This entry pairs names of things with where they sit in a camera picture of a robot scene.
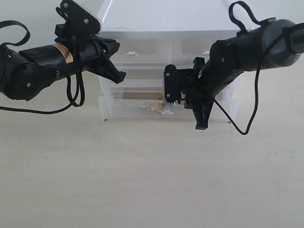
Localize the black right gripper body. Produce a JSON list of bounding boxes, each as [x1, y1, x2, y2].
[[184, 57, 216, 109]]

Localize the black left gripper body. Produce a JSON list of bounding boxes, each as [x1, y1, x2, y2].
[[76, 35, 107, 71]]

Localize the gold keychain with black strap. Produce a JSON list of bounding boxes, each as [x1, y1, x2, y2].
[[140, 96, 165, 114]]

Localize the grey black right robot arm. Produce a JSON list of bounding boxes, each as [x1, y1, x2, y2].
[[186, 19, 304, 130]]

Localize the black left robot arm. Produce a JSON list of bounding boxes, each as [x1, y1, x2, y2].
[[0, 35, 126, 101]]

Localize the clear top left drawer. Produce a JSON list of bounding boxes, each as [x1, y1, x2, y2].
[[111, 39, 170, 66]]

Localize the white plastic drawer cabinet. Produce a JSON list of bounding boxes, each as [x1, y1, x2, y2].
[[96, 0, 254, 124]]

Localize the clear top right drawer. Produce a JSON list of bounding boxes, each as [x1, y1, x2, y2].
[[169, 38, 215, 68]]

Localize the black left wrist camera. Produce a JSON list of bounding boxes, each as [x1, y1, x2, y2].
[[55, 0, 102, 39]]

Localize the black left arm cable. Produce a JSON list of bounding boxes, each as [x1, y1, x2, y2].
[[0, 20, 86, 114]]

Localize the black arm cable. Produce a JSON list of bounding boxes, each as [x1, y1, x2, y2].
[[213, 0, 304, 135], [0, 20, 86, 114]]

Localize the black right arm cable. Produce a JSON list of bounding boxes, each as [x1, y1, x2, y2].
[[213, 0, 304, 135]]

